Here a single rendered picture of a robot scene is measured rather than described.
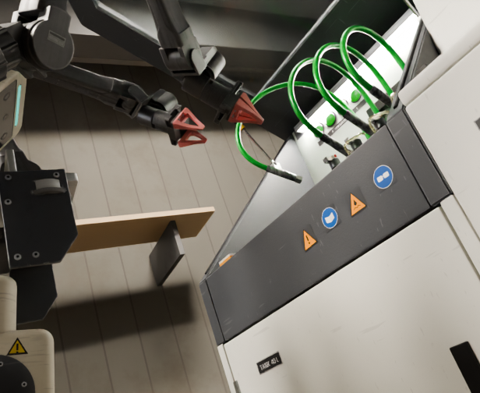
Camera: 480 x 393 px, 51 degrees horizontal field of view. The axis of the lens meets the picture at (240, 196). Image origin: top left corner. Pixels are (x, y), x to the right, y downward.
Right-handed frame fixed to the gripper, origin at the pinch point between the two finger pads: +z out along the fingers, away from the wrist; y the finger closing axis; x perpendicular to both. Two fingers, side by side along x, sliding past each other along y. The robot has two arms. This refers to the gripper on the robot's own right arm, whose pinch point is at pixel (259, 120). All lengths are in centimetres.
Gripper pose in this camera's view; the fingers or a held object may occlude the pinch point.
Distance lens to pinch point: 119.5
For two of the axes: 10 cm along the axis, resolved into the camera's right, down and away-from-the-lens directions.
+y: 4.1, -7.1, 5.8
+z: 8.7, 5.0, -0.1
